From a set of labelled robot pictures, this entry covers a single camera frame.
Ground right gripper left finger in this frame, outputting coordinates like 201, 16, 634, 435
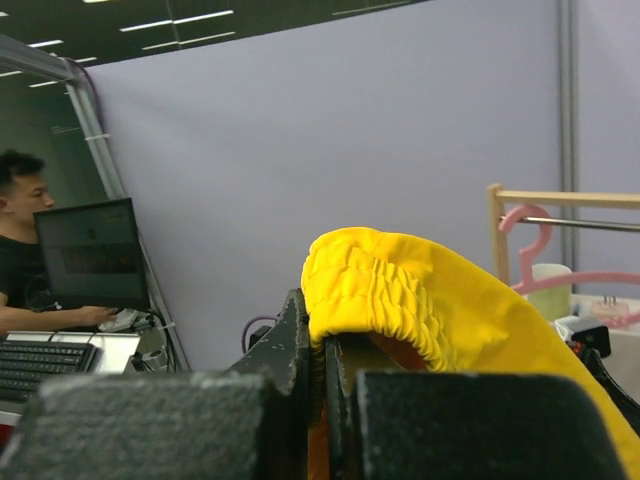
1, 290, 309, 479

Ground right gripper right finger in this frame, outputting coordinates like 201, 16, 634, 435
325, 334, 625, 479

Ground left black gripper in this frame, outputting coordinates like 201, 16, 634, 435
574, 344, 640, 434

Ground pink plastic hanger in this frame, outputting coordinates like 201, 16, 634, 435
498, 203, 640, 297

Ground pale yellow cup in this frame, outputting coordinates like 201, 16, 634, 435
527, 263, 572, 322

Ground wooden clothes rack frame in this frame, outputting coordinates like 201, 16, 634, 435
487, 184, 639, 295

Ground black keyboard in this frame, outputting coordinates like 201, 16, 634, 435
1, 340, 102, 403

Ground seated person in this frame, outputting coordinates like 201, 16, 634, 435
1, 150, 117, 335

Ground metal hanging rod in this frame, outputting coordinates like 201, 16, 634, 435
515, 216, 640, 233

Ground white storage box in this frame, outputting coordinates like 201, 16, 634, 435
551, 294, 639, 392

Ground black computer monitor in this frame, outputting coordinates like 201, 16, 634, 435
34, 198, 151, 311

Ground yellow shorts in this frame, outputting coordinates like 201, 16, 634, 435
301, 227, 639, 479

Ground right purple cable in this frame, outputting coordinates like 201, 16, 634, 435
242, 314, 281, 356

